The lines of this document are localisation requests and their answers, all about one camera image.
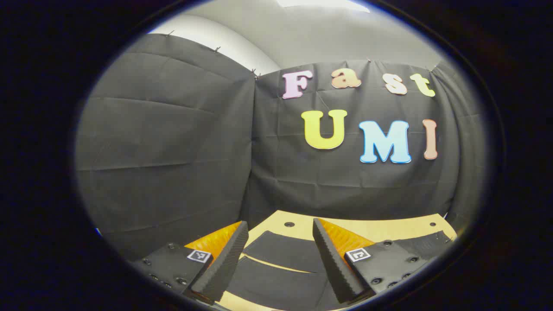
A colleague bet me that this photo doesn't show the black backdrop cloth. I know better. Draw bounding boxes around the black backdrop cloth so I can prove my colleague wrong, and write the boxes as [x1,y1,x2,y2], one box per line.
[76,34,486,260]

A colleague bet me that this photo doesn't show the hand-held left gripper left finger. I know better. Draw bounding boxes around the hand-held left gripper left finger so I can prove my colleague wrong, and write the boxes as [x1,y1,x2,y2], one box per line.
[130,221,250,305]

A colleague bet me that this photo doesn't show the dark grey jeans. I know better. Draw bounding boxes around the dark grey jeans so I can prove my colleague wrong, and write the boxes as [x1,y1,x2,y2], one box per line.
[220,230,453,311]

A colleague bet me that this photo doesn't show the ceiling light panel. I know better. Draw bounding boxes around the ceiling light panel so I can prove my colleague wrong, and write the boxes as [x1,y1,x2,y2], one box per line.
[276,0,371,13]

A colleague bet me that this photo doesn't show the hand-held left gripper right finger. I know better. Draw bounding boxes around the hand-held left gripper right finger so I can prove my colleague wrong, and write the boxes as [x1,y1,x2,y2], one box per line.
[312,218,426,304]

